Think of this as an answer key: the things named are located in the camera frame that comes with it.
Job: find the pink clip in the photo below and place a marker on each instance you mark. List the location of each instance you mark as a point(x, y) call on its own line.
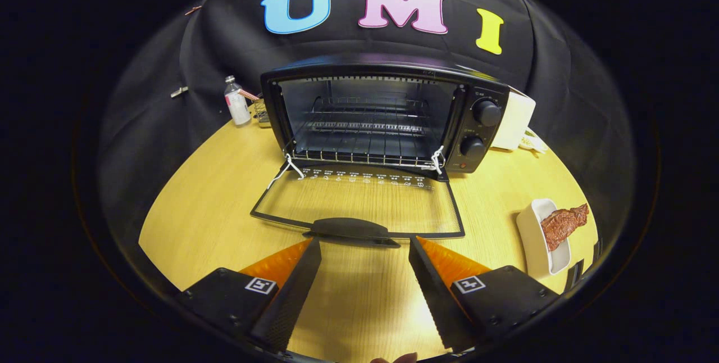
point(194, 10)

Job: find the silver clip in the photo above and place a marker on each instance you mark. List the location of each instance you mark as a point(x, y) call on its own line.
point(180, 91)

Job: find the black toaster oven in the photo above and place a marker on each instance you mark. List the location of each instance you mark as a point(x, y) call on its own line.
point(365, 66)

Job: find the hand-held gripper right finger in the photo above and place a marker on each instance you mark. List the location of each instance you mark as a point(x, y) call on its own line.
point(435, 295)

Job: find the pink pen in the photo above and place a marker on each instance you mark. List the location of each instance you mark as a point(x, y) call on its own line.
point(250, 94)

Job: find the white toaster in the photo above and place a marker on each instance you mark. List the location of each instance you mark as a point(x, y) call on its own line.
point(517, 121)

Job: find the clear plastic bottle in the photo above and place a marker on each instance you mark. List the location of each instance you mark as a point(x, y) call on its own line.
point(239, 107)

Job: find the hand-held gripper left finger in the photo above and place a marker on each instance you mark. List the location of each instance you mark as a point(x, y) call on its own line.
point(295, 295)

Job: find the reddish brown meat piece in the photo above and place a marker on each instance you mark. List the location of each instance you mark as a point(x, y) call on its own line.
point(561, 225)

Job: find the white rectangular dish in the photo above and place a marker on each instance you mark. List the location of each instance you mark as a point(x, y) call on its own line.
point(533, 239)

